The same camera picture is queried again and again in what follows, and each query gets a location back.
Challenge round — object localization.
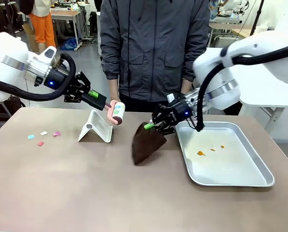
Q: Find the cardboard box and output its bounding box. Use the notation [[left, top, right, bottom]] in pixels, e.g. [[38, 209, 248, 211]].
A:
[[23, 23, 41, 53]]

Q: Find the person's right hand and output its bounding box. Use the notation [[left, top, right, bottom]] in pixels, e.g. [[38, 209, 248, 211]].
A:
[[109, 79, 122, 103]]

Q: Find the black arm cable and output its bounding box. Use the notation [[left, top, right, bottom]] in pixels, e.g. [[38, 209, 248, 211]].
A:
[[0, 52, 76, 102], [196, 54, 288, 132]]

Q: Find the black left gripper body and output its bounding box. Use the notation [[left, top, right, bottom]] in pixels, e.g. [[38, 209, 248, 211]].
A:
[[43, 68, 76, 97]]

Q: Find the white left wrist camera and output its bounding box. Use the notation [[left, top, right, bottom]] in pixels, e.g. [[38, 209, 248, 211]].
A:
[[39, 45, 58, 71]]

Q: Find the person's right forearm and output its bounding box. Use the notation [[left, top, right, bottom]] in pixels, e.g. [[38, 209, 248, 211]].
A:
[[101, 44, 121, 80]]

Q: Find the light wood background table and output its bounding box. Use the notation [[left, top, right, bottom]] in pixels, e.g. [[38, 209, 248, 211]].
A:
[[208, 21, 255, 47]]

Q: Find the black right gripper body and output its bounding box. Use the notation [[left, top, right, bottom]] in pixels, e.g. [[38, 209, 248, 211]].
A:
[[170, 98, 198, 124]]

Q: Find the brown cloth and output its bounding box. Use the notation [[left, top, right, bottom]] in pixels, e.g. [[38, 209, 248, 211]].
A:
[[131, 122, 168, 166]]

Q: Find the pink-handled lint roller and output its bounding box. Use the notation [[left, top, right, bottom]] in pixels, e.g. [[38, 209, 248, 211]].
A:
[[82, 90, 126, 126]]

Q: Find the person in grey jacket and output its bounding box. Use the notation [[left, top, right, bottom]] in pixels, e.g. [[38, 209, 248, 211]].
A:
[[99, 0, 211, 113]]

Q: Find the white lint roller stand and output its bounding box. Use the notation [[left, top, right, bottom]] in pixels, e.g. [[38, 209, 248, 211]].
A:
[[77, 109, 114, 144]]

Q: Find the person in orange trousers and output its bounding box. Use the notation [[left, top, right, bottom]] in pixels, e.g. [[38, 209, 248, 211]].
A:
[[19, 0, 57, 49]]

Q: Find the blue bag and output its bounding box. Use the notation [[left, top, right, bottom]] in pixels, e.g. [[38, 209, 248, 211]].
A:
[[61, 38, 78, 51]]

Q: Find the silver metal tray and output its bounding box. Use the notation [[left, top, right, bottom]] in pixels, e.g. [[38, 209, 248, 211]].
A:
[[175, 121, 275, 187]]

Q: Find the white side table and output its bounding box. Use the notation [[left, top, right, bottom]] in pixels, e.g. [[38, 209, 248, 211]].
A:
[[239, 95, 288, 133]]

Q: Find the person's left forearm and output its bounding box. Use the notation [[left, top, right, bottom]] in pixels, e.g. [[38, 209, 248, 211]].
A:
[[182, 41, 209, 83]]

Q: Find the person's left hand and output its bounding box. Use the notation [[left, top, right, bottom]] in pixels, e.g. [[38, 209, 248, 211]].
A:
[[181, 80, 195, 94]]

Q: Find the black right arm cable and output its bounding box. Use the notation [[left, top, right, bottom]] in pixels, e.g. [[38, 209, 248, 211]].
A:
[[196, 54, 288, 132]]

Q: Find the wooden-top background desk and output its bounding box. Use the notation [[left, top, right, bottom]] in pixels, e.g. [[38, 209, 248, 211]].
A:
[[51, 9, 89, 49]]

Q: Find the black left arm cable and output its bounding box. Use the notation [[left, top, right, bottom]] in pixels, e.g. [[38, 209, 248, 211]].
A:
[[0, 52, 76, 102]]

